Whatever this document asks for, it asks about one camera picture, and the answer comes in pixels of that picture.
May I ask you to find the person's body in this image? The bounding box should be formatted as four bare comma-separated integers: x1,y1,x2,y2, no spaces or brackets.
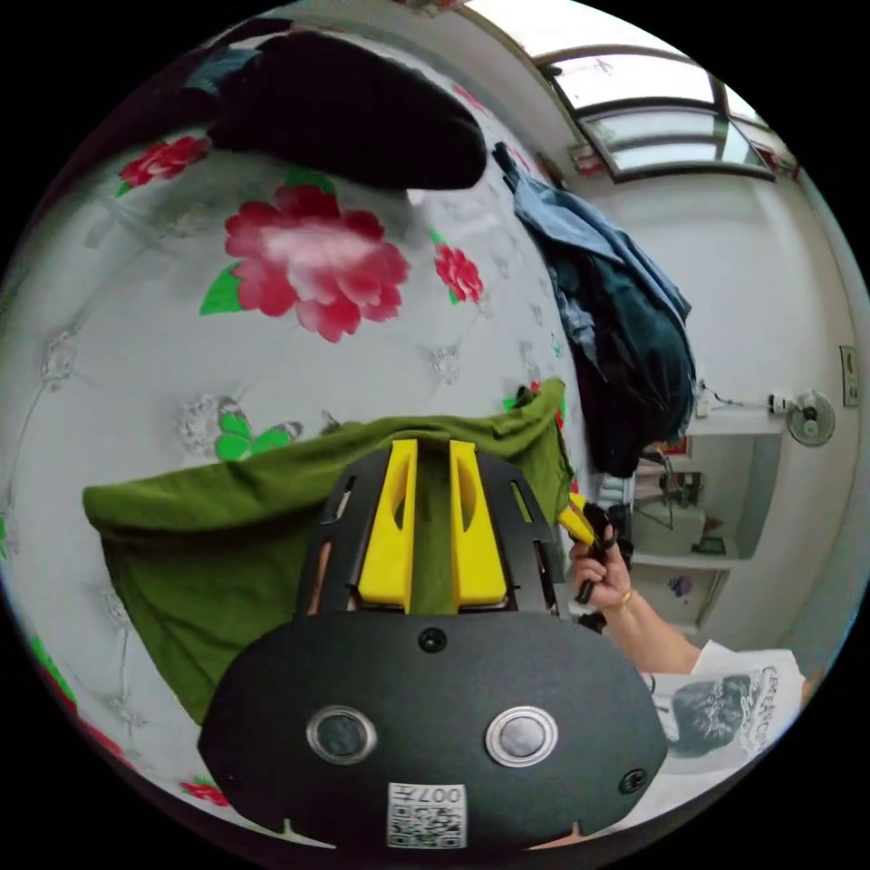
637,638,820,827

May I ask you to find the window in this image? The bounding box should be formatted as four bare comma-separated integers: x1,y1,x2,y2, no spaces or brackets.
536,43,802,186

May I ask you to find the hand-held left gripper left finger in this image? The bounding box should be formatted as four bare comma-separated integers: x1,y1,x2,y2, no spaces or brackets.
356,439,420,613

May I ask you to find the black folded garment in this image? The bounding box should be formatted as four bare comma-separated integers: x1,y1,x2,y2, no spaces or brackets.
203,30,489,193

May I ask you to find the wall fan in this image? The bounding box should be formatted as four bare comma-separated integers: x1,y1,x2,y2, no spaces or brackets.
768,388,836,449

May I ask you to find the person's right hand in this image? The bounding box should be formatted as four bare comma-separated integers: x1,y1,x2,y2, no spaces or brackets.
567,527,637,614

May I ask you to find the green vest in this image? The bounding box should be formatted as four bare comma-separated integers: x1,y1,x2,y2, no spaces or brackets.
82,377,579,729

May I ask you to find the pile of clothes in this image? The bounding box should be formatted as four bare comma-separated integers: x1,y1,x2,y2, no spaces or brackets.
492,140,700,480

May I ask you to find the white shelf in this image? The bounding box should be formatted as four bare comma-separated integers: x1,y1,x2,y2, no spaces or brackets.
591,412,784,637

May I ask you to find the person's right forearm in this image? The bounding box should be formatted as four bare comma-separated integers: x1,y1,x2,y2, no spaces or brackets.
603,589,702,675

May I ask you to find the bed with floral sheet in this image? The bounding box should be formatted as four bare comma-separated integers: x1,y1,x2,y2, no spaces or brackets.
0,13,603,817

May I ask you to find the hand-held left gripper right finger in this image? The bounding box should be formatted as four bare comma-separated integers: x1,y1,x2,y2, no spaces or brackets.
449,439,509,612

